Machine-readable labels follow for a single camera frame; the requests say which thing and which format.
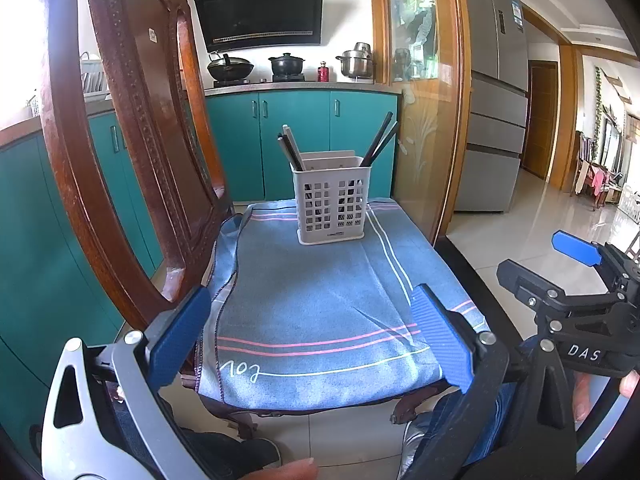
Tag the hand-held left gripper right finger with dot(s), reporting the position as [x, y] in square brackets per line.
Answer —
[440, 335]

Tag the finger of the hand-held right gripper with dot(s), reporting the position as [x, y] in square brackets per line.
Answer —
[525, 280]
[575, 246]

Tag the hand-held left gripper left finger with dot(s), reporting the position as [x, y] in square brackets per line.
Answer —
[180, 335]

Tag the white plastic utensil basket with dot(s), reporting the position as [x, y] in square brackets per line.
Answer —
[325, 176]

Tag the bundle of mixed chopsticks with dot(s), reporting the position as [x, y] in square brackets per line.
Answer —
[382, 135]

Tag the dark grey chopstick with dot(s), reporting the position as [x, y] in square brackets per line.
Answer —
[287, 152]

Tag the person's right hand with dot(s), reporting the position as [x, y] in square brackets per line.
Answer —
[582, 400]

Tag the person's left hand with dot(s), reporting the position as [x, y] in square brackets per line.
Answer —
[295, 470]

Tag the white lattice fence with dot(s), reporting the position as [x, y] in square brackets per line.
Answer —
[630, 205]

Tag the rack with pink clothes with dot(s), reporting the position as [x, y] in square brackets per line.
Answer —
[597, 180]

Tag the person's right leg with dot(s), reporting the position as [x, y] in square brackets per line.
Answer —
[505, 425]

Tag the person's leg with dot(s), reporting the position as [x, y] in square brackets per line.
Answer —
[225, 452]
[505, 425]

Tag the blue striped towel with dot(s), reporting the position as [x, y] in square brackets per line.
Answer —
[325, 310]

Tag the person's left leg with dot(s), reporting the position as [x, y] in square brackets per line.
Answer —
[225, 452]

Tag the brown wooden door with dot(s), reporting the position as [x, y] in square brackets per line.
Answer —
[542, 120]

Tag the silver refrigerator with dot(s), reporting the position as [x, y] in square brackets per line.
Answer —
[495, 135]

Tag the green garland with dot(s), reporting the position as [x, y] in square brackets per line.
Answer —
[597, 105]

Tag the wood-framed glass sliding door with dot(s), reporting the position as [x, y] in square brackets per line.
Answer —
[425, 135]

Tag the carved wooden chair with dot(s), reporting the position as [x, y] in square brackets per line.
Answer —
[125, 110]

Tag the teal base cabinets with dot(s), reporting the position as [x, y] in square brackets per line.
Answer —
[300, 130]

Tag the dish rack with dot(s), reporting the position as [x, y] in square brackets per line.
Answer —
[95, 82]

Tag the gas stove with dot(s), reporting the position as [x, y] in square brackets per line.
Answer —
[260, 80]

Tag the black wok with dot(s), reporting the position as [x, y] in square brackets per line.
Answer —
[230, 67]

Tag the steel stockpot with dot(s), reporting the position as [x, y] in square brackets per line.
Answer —
[356, 65]

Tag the red bottle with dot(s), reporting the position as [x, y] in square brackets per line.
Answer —
[324, 74]

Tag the black clay pot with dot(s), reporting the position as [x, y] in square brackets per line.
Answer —
[286, 65]

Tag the black range hood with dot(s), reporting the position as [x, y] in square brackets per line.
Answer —
[260, 10]

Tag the bright window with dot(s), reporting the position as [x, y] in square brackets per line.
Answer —
[25, 35]

